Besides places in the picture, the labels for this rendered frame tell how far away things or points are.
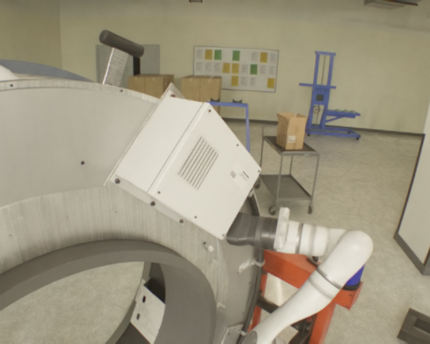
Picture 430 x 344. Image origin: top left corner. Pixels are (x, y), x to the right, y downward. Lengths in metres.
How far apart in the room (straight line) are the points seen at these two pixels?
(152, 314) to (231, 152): 0.81
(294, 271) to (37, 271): 1.26
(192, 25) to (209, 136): 8.90
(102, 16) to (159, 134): 9.68
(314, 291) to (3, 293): 0.57
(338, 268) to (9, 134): 0.64
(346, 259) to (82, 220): 0.52
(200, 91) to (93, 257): 6.31
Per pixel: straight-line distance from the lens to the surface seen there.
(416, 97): 10.83
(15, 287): 0.55
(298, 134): 4.02
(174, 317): 1.12
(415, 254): 3.76
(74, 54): 10.54
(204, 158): 0.55
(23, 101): 0.51
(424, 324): 2.88
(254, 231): 0.71
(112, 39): 0.71
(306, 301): 0.71
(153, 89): 6.96
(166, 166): 0.50
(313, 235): 0.69
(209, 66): 9.29
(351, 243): 0.68
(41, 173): 0.53
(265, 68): 9.29
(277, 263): 1.63
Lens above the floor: 1.89
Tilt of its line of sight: 21 degrees down
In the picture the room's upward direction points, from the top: 3 degrees clockwise
